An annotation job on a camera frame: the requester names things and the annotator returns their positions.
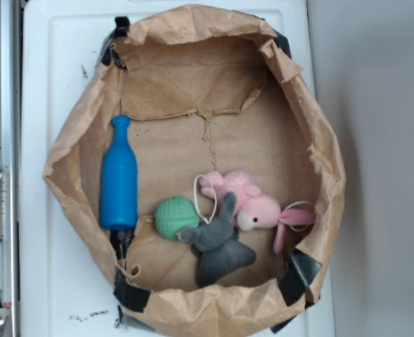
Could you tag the green textured ball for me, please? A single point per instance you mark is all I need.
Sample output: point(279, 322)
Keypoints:
point(174, 214)

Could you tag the brown paper bag bin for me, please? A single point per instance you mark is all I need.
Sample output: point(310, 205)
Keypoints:
point(205, 89)

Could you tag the pink plush bunny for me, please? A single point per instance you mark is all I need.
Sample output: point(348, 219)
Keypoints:
point(254, 209)

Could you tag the grey plush toy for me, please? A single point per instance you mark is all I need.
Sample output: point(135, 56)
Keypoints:
point(217, 245)

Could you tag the blue plastic bottle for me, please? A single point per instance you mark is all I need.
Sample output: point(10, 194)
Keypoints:
point(119, 181)

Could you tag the aluminium frame rail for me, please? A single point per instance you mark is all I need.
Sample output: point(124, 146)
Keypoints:
point(10, 76)

